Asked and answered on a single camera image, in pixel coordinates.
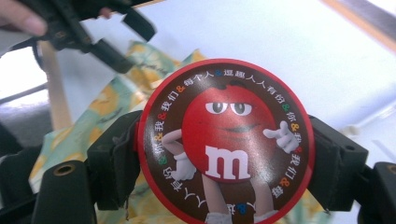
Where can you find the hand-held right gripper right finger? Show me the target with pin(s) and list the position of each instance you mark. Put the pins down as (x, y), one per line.
(337, 161)

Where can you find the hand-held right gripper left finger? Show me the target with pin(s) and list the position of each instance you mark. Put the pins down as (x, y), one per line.
(115, 161)

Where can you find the yellow green floral cloth bag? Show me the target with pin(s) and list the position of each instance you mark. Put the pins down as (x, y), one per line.
(102, 105)

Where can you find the round red cartoon candy tin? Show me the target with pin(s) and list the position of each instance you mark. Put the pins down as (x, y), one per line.
(227, 140)

